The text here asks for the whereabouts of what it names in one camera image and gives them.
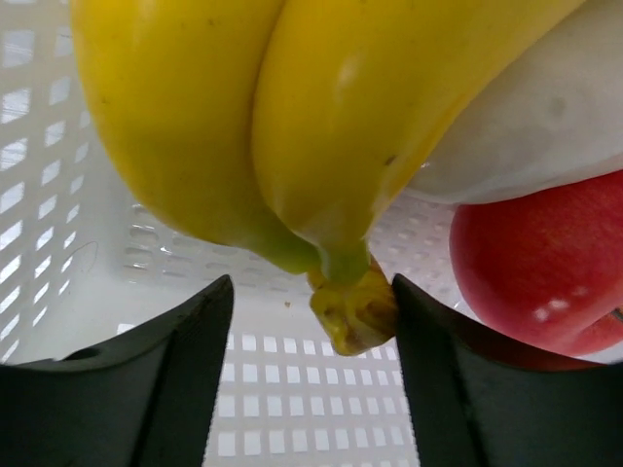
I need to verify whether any white radish with green top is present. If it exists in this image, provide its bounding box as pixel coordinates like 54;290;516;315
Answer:
408;0;622;204

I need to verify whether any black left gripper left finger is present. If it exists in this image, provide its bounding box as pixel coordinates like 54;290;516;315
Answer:
1;275;234;466

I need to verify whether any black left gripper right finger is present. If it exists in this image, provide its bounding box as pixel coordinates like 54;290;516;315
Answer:
392;275;622;466

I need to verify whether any red apple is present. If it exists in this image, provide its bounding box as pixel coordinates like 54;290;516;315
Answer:
449;171;622;356

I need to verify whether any white perforated plastic basket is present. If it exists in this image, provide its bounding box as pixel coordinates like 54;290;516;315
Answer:
0;0;623;467

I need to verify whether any yellow banana bunch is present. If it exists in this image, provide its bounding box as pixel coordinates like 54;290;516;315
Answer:
69;1;578;356

